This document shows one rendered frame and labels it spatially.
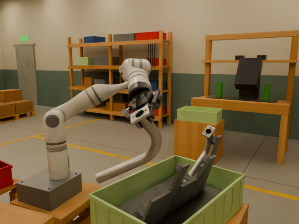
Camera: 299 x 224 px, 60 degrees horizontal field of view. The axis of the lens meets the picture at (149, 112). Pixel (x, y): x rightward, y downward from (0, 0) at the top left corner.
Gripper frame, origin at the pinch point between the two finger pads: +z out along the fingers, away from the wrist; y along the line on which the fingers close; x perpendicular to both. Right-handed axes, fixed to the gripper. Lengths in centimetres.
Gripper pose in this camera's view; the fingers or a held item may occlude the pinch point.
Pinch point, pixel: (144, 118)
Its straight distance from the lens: 68.9
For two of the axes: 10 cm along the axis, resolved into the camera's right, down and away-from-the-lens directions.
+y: 8.5, -4.8, -2.2
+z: 1.1, 5.7, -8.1
